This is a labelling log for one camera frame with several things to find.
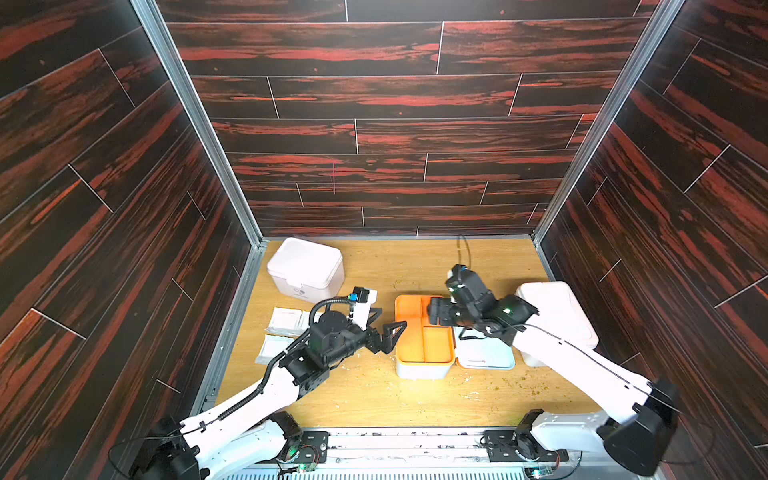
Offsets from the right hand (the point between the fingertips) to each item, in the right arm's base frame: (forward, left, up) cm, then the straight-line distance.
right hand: (446, 305), depth 79 cm
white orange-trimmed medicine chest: (-10, -6, -6) cm, 14 cm away
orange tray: (-7, +6, -9) cm, 13 cm away
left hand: (-7, +13, +4) cm, 16 cm away
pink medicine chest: (+15, +42, -5) cm, 45 cm away
